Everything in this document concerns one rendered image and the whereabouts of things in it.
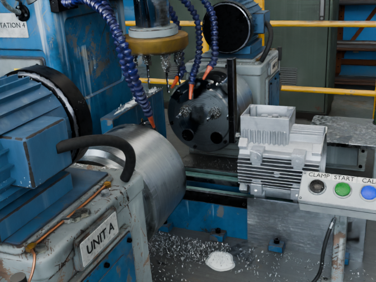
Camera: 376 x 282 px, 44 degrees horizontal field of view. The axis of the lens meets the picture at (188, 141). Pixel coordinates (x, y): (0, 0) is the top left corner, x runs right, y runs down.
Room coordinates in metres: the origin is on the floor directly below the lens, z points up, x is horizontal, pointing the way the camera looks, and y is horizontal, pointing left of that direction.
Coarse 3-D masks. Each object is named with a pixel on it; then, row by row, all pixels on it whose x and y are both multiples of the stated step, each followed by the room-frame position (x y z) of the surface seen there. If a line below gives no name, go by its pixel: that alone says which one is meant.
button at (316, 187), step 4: (316, 180) 0.86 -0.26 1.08; (320, 180) 0.86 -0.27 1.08; (312, 184) 0.85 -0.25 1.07; (316, 184) 0.85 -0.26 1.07; (320, 184) 0.85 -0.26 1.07; (324, 184) 0.85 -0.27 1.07; (312, 188) 0.85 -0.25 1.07; (316, 188) 0.84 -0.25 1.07; (320, 188) 0.84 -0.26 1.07; (324, 188) 0.84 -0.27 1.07; (316, 192) 0.84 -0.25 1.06
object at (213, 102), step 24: (216, 72) 1.50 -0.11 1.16; (192, 96) 1.43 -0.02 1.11; (216, 96) 1.40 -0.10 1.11; (240, 96) 1.43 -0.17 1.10; (168, 120) 1.48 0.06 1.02; (192, 120) 1.43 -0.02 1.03; (216, 120) 1.40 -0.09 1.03; (240, 120) 1.38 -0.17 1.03; (192, 144) 1.44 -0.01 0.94; (216, 144) 1.40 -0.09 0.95
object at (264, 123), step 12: (252, 108) 1.17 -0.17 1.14; (264, 108) 1.17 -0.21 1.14; (276, 108) 1.16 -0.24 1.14; (288, 108) 1.14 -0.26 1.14; (252, 120) 1.09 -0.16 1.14; (264, 120) 1.08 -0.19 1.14; (276, 120) 1.06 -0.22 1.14; (288, 120) 1.05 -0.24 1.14; (252, 132) 1.09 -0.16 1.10; (264, 132) 1.07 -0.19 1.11; (276, 132) 1.06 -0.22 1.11; (288, 132) 1.05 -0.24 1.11; (264, 144) 1.07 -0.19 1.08
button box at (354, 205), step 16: (304, 176) 0.88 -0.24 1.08; (320, 176) 0.87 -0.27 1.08; (336, 176) 0.86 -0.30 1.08; (352, 176) 0.85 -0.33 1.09; (304, 192) 0.85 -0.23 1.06; (320, 192) 0.84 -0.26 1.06; (352, 192) 0.82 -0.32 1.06; (304, 208) 0.86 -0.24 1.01; (320, 208) 0.84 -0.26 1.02; (336, 208) 0.82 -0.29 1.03; (352, 208) 0.80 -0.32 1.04; (368, 208) 0.79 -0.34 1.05
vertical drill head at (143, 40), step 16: (144, 0) 1.20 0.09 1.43; (160, 0) 1.21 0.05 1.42; (144, 16) 1.20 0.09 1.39; (160, 16) 1.21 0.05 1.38; (144, 32) 1.18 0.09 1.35; (160, 32) 1.18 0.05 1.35; (176, 32) 1.22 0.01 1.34; (128, 48) 1.18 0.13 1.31; (144, 48) 1.16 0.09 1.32; (160, 48) 1.16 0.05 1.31; (176, 48) 1.18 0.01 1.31; (176, 64) 1.26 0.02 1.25
